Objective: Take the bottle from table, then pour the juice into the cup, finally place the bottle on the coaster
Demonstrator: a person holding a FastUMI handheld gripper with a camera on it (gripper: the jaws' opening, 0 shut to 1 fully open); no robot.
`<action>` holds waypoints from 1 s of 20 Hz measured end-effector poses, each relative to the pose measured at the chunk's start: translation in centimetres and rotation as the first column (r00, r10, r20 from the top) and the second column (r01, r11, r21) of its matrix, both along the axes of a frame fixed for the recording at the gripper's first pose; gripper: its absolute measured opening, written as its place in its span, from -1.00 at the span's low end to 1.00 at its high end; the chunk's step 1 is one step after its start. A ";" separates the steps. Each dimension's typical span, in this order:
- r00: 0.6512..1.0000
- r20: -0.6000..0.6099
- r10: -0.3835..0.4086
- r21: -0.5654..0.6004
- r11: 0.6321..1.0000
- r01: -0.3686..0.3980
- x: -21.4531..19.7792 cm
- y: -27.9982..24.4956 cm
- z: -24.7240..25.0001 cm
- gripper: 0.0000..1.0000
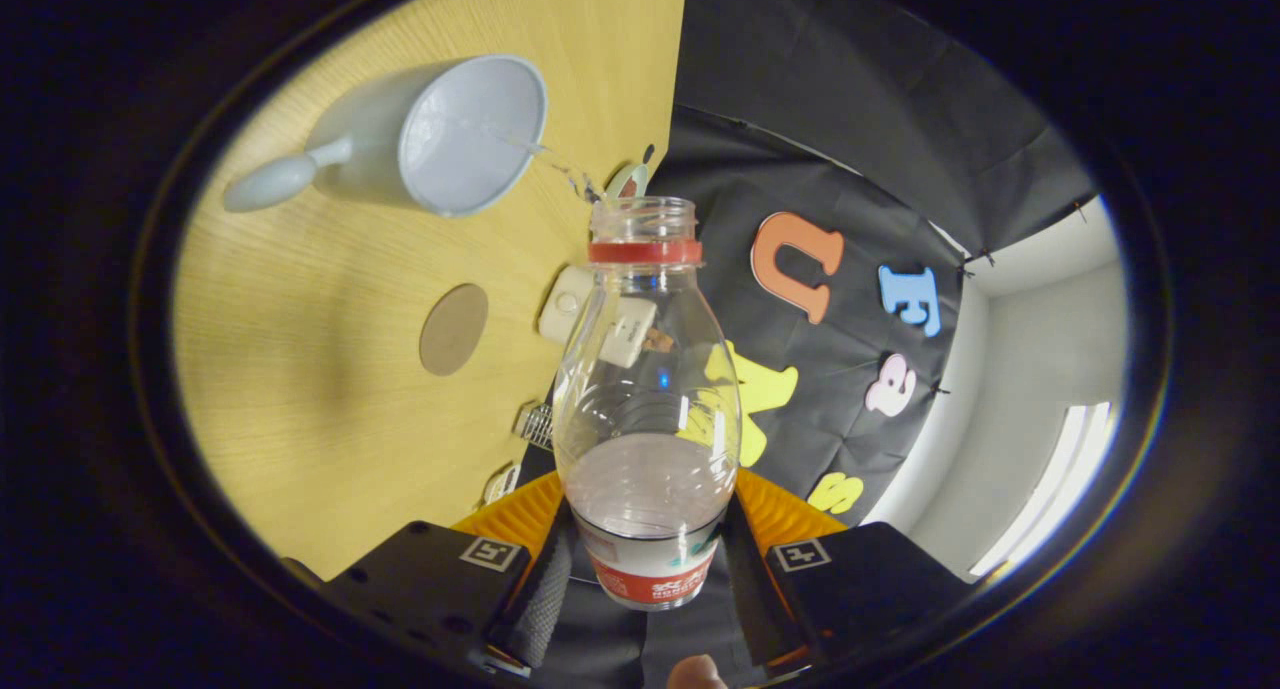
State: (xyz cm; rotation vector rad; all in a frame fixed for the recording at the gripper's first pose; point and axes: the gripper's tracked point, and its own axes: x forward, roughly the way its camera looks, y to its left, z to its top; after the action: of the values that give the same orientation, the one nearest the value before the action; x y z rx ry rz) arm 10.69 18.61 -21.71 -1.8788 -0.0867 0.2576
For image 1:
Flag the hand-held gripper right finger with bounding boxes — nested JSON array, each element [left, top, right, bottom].
[[725, 466, 976, 670]]

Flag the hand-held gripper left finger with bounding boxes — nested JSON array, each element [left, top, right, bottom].
[[320, 469, 576, 675]]

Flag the clear plastic juice bottle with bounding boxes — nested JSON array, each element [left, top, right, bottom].
[[552, 196, 743, 611]]

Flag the round brown coaster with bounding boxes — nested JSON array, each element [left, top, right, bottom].
[[419, 283, 490, 377]]

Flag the white cup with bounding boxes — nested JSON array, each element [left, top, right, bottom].
[[222, 54, 549, 218]]

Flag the white toaster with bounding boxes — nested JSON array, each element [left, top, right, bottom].
[[538, 264, 661, 370]]

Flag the large ceiling light panel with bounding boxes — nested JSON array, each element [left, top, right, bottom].
[[970, 402, 1113, 580]]

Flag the wooden table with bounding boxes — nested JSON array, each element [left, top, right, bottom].
[[172, 0, 689, 580]]

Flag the pale green plate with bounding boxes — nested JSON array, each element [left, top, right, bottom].
[[605, 162, 651, 202]]

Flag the metal wire utensil holder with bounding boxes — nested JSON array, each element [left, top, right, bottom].
[[513, 401, 556, 452]]

